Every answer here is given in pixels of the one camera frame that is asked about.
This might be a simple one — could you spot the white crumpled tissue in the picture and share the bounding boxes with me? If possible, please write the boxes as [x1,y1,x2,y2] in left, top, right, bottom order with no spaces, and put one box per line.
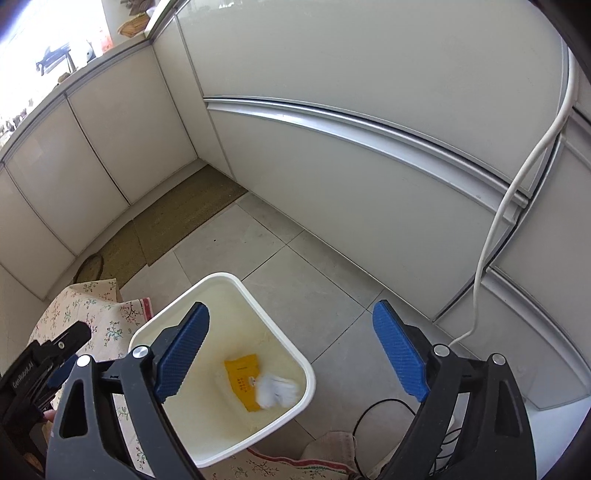
[253,374,299,409]

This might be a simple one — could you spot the white cabinet with silver rail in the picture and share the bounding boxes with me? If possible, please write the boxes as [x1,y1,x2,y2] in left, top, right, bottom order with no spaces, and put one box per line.
[145,0,591,411]

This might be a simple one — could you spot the dark round ring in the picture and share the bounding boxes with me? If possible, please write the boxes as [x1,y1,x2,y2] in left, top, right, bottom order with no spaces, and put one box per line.
[74,253,106,283]

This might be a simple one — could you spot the black stand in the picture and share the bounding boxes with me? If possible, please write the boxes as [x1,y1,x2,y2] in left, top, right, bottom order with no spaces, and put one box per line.
[36,45,75,75]

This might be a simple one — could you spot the floral tablecloth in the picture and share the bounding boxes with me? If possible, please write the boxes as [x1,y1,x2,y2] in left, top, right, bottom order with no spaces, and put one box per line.
[28,279,362,480]

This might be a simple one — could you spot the white cable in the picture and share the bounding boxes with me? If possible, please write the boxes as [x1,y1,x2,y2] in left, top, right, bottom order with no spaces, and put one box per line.
[449,50,579,352]

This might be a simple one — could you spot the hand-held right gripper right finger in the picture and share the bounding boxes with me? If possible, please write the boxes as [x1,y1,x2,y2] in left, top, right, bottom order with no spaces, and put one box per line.
[372,300,539,480]

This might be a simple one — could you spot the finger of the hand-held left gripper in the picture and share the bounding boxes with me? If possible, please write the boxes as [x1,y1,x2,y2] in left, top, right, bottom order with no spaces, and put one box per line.
[29,322,92,363]
[46,353,80,391]

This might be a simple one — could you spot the white plastic waste bin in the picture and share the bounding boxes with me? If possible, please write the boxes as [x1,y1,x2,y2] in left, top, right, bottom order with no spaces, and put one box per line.
[128,272,317,469]

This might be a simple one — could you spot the woven basket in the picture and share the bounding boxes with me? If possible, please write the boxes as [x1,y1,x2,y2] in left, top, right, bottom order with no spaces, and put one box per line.
[117,13,149,38]

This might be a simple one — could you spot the yellow packet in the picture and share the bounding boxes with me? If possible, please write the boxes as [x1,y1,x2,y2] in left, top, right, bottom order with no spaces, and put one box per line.
[224,353,265,413]

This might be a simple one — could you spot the white cabinet with doors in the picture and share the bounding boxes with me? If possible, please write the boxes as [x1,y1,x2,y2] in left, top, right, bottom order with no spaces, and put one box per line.
[0,34,205,302]

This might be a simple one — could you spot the black cable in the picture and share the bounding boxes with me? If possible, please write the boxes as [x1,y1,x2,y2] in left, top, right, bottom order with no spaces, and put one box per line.
[353,399,462,477]

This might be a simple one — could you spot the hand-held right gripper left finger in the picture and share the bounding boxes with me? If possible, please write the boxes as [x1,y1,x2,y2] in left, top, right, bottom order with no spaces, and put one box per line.
[45,301,211,480]

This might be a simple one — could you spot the brown woven floor mat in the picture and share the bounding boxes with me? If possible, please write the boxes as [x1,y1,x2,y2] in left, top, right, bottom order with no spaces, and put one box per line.
[133,165,248,267]
[75,220,145,288]

